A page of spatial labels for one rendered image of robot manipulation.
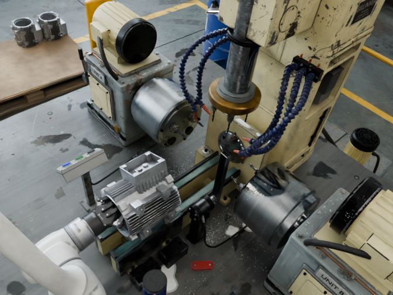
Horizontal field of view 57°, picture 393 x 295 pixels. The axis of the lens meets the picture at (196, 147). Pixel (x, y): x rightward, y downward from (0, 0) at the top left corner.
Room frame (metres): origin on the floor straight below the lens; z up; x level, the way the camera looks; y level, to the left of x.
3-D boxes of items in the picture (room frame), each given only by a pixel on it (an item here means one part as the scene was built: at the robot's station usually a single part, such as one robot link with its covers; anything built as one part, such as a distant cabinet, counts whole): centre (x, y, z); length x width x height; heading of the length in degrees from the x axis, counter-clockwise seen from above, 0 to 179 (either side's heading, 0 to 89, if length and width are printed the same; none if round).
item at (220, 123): (1.07, -0.18, 0.97); 0.30 x 0.11 x 0.34; 48
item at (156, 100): (1.19, 0.18, 1.04); 0.37 x 0.25 x 0.25; 48
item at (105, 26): (1.35, 0.42, 1.16); 0.33 x 0.26 x 0.42; 48
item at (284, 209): (0.73, -0.33, 1.04); 0.41 x 0.25 x 0.25; 48
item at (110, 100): (1.35, 0.36, 0.99); 0.35 x 0.31 x 0.37; 48
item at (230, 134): (1.02, -0.14, 1.02); 0.15 x 0.02 x 0.15; 48
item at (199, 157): (1.08, -0.04, 0.86); 0.07 x 0.06 x 0.12; 48
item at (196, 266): (0.60, -0.08, 0.81); 0.09 x 0.03 x 0.02; 100
